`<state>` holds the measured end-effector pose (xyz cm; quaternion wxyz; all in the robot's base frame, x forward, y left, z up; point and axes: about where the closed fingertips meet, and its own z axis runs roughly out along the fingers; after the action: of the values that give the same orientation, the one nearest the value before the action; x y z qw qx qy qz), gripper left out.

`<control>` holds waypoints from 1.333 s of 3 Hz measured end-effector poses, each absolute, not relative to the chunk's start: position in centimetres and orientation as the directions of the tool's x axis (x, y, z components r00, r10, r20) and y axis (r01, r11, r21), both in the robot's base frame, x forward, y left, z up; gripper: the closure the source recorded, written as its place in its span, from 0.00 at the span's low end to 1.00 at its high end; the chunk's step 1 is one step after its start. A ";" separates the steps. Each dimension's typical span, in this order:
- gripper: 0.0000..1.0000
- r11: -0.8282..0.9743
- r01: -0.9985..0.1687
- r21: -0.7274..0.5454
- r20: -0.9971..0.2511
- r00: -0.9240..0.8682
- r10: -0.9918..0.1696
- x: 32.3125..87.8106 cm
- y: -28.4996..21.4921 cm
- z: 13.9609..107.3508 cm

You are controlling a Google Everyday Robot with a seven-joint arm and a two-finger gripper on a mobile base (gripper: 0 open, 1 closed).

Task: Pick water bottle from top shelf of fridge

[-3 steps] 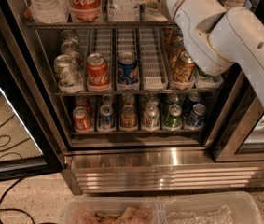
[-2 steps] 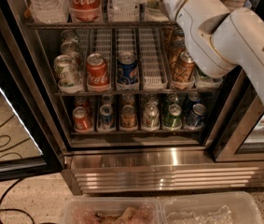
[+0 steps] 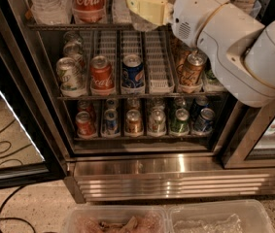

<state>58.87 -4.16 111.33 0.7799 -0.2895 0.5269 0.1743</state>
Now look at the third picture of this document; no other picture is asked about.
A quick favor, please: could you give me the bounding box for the orange tea can front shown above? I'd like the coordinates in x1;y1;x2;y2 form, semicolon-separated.
180;51;207;85

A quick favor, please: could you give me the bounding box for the blue can bottom right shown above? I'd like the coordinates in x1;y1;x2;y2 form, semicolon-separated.
193;108;215;133

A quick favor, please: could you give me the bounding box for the orange can bottom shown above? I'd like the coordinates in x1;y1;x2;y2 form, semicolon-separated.
125;109;142;134

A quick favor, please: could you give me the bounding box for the red can bottom left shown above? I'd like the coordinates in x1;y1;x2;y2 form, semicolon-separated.
76;111;96;136

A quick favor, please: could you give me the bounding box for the stainless steel fridge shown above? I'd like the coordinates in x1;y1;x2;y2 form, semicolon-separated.
3;0;275;203

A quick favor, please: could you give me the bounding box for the plastic bin with wrappers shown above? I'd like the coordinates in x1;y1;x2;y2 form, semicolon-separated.
60;206;169;233

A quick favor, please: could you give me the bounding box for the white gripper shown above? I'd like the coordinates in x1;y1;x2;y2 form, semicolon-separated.
126;0;230;47

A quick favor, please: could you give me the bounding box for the orange tea can middle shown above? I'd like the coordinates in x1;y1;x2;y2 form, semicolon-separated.
175;45;191;74

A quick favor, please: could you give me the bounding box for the open glass fridge door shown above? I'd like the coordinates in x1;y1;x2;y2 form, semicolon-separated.
0;0;67;189

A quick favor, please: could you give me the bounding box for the green can bottom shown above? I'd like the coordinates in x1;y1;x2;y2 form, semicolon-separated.
170;108;189;134

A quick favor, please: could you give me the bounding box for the empty white can tray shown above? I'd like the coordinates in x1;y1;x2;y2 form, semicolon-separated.
144;31;175;94

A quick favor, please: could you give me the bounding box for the red Coca-Cola bottle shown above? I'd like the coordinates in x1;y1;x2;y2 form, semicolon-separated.
73;0;106;23

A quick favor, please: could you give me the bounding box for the silver can behind left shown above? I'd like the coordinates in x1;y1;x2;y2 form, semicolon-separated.
63;31;85;69

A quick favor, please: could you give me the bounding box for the white can bottom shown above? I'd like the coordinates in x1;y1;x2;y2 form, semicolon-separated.
148;109;166;134

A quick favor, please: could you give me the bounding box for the black floor cable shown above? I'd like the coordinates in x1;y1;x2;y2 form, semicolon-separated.
0;97;38;233

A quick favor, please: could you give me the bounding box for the red Coca-Cola can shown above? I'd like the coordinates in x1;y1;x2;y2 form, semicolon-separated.
90;55;115;90

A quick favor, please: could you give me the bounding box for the white green soda can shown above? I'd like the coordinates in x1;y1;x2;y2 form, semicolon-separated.
56;57;85;91

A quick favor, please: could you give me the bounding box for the blue Pepsi can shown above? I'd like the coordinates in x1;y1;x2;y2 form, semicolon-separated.
121;54;144;88

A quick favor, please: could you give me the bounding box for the orange tea can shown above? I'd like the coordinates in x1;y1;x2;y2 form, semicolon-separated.
175;45;191;74
180;51;207;85

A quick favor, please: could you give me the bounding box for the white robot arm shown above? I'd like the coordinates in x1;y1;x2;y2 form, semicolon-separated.
126;0;275;107

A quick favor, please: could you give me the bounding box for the clear plastic bin right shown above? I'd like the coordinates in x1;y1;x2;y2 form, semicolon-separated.
168;199;275;233

